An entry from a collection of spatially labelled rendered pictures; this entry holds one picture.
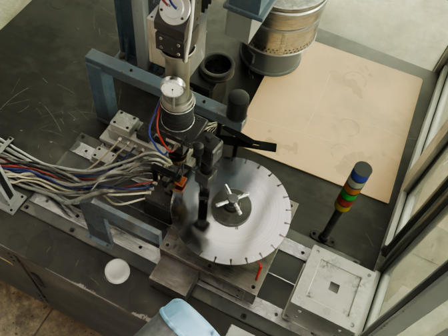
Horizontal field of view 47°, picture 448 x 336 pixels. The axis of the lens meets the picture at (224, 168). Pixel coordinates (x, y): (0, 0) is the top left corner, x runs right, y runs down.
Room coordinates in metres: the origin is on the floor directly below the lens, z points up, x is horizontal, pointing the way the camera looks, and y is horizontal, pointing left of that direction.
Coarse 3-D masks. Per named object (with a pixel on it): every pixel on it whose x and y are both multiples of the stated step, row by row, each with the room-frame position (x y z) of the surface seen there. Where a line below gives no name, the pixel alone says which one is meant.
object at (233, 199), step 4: (228, 188) 0.69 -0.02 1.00; (228, 192) 0.68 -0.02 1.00; (248, 192) 0.68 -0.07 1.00; (228, 196) 0.66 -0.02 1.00; (232, 196) 0.66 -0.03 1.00; (236, 196) 0.66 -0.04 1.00; (240, 196) 0.67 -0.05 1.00; (244, 196) 0.67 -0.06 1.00; (228, 200) 0.65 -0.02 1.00; (232, 200) 0.65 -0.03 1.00; (236, 200) 0.65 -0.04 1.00; (216, 204) 0.64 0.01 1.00; (220, 204) 0.64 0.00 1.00; (224, 204) 0.64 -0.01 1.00; (228, 204) 0.65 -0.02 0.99; (232, 204) 0.64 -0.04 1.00; (236, 204) 0.64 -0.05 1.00; (236, 208) 0.63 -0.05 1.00; (240, 212) 0.62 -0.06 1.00
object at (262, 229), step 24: (192, 168) 0.77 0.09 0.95; (240, 168) 0.79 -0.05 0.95; (264, 168) 0.80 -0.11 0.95; (192, 192) 0.69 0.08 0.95; (216, 192) 0.70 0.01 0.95; (264, 192) 0.72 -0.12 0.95; (192, 216) 0.62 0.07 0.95; (264, 216) 0.65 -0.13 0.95; (288, 216) 0.66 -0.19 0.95; (192, 240) 0.55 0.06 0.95; (216, 240) 0.56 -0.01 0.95; (240, 240) 0.57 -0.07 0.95; (264, 240) 0.58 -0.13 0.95; (240, 264) 0.50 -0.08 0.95
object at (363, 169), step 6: (360, 162) 0.72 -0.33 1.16; (366, 162) 0.72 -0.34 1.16; (354, 168) 0.70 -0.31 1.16; (360, 168) 0.70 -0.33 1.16; (366, 168) 0.71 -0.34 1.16; (354, 174) 0.69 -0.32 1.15; (360, 174) 0.69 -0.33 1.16; (366, 174) 0.69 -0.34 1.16; (354, 180) 0.69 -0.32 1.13; (360, 180) 0.68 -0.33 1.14; (366, 180) 0.69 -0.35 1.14
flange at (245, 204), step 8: (224, 192) 0.70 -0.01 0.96; (232, 192) 0.70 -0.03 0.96; (240, 192) 0.70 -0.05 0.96; (216, 200) 0.67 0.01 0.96; (224, 200) 0.66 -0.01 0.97; (240, 200) 0.68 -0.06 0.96; (248, 200) 0.68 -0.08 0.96; (216, 208) 0.64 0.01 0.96; (224, 208) 0.65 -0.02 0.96; (232, 208) 0.64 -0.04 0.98; (240, 208) 0.65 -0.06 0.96; (248, 208) 0.66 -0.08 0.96; (216, 216) 0.62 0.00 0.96; (224, 216) 0.62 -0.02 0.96; (232, 216) 0.63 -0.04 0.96; (240, 216) 0.63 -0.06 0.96; (248, 216) 0.63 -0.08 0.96; (224, 224) 0.60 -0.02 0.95; (232, 224) 0.60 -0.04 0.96
